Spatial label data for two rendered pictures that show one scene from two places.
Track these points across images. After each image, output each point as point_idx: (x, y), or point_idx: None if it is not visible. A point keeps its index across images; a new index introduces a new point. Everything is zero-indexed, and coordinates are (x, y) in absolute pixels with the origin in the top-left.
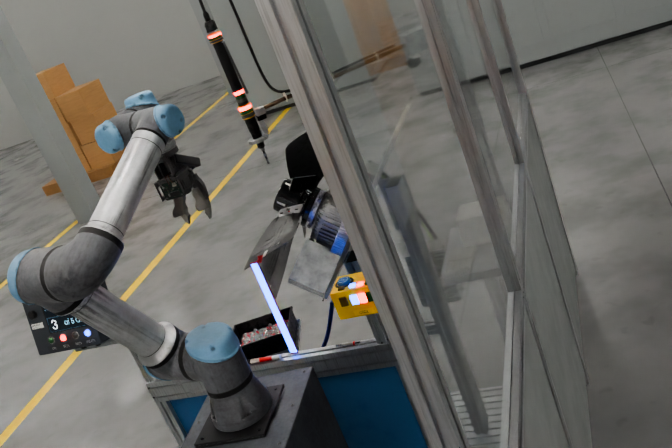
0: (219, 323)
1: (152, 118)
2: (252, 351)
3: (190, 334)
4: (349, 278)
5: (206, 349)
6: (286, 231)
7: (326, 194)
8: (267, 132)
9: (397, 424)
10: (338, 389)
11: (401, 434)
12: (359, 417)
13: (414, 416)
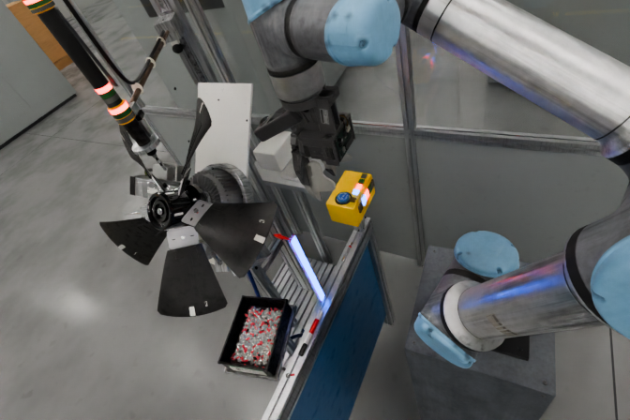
0: (465, 238)
1: None
2: (277, 347)
3: (481, 265)
4: (344, 192)
5: (517, 250)
6: (244, 213)
7: (202, 182)
8: (152, 132)
9: (367, 284)
10: (347, 295)
11: (369, 289)
12: (355, 303)
13: (372, 268)
